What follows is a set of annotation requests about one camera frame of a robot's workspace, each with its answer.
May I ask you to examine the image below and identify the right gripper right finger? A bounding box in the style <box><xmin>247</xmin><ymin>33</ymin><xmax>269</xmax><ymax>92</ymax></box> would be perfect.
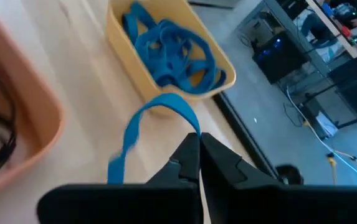
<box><xmin>199</xmin><ymin>133</ymin><xmax>357</xmax><ymax>224</ymax></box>

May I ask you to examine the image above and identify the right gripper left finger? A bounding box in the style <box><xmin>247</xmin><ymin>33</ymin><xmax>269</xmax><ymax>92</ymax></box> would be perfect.
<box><xmin>37</xmin><ymin>133</ymin><xmax>203</xmax><ymax>224</ymax></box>

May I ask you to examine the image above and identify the white floor box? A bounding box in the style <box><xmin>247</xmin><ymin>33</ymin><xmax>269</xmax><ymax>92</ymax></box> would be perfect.
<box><xmin>315</xmin><ymin>110</ymin><xmax>340</xmax><ymax>138</ymax></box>

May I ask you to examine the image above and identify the orange plastic basket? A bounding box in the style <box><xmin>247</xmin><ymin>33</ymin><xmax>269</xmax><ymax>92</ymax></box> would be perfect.
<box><xmin>0</xmin><ymin>0</ymin><xmax>67</xmax><ymax>200</ymax></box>

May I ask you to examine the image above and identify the black shiny floor object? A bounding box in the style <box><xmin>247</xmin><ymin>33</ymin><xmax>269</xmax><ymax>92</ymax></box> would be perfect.
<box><xmin>252</xmin><ymin>30</ymin><xmax>308</xmax><ymax>85</ymax></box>

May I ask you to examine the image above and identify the yellow plastic basket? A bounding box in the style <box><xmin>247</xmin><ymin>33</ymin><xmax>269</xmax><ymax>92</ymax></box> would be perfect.
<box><xmin>107</xmin><ymin>0</ymin><xmax>237</xmax><ymax>118</ymax></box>

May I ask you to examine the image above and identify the wood-edged desk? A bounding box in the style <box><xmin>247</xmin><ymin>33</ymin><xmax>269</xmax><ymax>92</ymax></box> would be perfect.
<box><xmin>262</xmin><ymin>0</ymin><xmax>357</xmax><ymax>76</ymax></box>

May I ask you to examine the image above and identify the black frame clamp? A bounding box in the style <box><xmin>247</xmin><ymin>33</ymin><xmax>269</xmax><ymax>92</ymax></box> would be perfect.
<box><xmin>274</xmin><ymin>164</ymin><xmax>305</xmax><ymax>186</ymax></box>

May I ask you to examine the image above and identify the black aluminium table frame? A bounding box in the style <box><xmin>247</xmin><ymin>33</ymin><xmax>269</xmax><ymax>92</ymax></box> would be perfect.
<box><xmin>212</xmin><ymin>91</ymin><xmax>279</xmax><ymax>180</ymax></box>

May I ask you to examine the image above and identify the yellow and black floor cable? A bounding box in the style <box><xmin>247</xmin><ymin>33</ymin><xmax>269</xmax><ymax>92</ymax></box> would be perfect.
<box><xmin>302</xmin><ymin>119</ymin><xmax>357</xmax><ymax>185</ymax></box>

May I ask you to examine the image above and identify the white floor cable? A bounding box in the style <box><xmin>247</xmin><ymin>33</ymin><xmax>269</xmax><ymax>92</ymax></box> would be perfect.
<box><xmin>285</xmin><ymin>86</ymin><xmax>357</xmax><ymax>185</ymax></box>

